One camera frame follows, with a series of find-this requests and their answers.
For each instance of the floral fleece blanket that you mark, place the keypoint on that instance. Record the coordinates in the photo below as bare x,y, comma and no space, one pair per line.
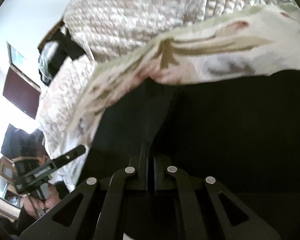
225,88

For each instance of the person's left hand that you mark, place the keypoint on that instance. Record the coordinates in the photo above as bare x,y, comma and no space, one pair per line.
33,205

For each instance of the quilted floral bedspread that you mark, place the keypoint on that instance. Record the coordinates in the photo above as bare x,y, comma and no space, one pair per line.
115,42

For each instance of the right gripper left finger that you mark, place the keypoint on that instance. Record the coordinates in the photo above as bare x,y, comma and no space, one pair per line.
111,200

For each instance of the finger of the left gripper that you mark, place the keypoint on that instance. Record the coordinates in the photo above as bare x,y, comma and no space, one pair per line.
69,156

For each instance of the dark red wooden door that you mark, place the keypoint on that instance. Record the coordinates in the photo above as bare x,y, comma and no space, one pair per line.
20,93

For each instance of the dark clothes pile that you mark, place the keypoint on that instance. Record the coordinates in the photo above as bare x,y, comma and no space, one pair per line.
54,52

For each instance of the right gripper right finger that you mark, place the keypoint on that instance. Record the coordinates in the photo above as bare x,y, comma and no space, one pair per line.
202,208

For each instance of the black pants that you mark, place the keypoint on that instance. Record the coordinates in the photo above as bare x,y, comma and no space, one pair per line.
244,132

